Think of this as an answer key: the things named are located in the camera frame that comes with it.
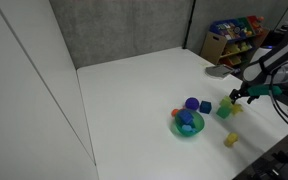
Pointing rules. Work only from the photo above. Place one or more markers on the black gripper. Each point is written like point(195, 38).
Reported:
point(245, 90)

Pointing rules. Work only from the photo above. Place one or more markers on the yellow microbe toy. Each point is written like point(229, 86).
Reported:
point(237, 109)

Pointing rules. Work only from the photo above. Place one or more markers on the yellow rounded toy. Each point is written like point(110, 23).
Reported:
point(231, 140)

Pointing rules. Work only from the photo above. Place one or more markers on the green translucent bowl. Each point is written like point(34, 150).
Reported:
point(198, 128)

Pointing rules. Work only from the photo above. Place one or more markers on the wooden toy shelf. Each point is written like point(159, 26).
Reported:
point(214, 45)

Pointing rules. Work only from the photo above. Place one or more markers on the light blue toy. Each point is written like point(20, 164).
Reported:
point(188, 128)

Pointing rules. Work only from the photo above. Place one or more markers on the blue toy bin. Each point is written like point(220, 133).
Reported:
point(224, 30)

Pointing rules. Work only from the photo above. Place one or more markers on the green toy bin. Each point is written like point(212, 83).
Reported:
point(245, 25)

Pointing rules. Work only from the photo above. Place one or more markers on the red toy bin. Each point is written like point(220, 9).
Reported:
point(254, 21)

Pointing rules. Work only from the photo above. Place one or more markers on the lime green cube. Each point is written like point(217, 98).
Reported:
point(225, 101)

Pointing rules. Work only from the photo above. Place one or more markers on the grey metal mounting plate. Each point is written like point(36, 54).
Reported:
point(217, 71)

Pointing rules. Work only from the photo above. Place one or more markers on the navy blue cube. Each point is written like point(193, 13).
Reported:
point(205, 107)

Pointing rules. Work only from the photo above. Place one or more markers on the purple spiky ball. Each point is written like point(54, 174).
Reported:
point(192, 103)

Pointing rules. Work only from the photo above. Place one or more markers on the dark blue block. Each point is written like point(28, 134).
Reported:
point(185, 116)

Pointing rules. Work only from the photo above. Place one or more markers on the black platform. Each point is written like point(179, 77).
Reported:
point(284, 153)

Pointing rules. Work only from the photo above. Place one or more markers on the orange ball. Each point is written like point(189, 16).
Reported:
point(174, 112)

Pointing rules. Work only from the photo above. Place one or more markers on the black stand pole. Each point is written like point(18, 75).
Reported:
point(188, 30)

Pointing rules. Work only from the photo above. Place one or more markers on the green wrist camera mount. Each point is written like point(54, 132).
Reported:
point(262, 90)

